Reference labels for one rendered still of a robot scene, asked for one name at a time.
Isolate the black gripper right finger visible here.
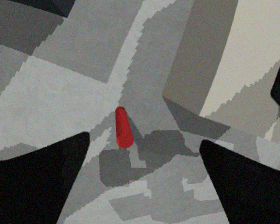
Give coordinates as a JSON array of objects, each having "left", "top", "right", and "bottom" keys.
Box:
[{"left": 200, "top": 139, "right": 280, "bottom": 224}]

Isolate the red peg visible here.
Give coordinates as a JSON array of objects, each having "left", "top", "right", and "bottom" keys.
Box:
[{"left": 115, "top": 107, "right": 134, "bottom": 148}]

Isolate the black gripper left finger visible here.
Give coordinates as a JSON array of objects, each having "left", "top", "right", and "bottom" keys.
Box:
[{"left": 0, "top": 132, "right": 90, "bottom": 224}]

